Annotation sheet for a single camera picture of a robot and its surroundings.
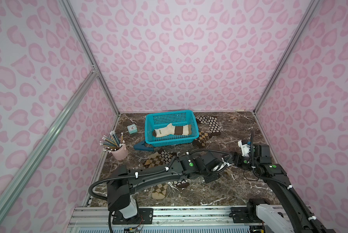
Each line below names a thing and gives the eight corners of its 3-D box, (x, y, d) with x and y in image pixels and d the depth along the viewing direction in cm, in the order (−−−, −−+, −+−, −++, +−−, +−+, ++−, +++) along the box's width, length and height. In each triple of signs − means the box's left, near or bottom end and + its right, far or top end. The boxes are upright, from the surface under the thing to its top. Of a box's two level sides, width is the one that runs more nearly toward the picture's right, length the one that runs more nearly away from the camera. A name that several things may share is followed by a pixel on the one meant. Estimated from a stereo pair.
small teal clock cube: (130, 134, 109) (129, 132, 107) (128, 128, 113) (127, 126, 111) (138, 131, 110) (137, 129, 108) (136, 125, 114) (135, 123, 112)
